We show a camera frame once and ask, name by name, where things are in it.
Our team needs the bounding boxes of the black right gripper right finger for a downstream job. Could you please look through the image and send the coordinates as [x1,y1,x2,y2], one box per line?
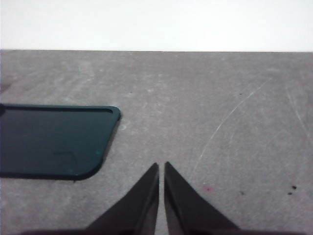
[164,161,242,235]

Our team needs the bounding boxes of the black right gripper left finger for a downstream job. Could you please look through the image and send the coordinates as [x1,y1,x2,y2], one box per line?
[83,163,160,235]

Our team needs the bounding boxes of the dark green rectangular tray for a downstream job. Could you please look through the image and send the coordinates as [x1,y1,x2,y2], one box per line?
[0,104,121,181]

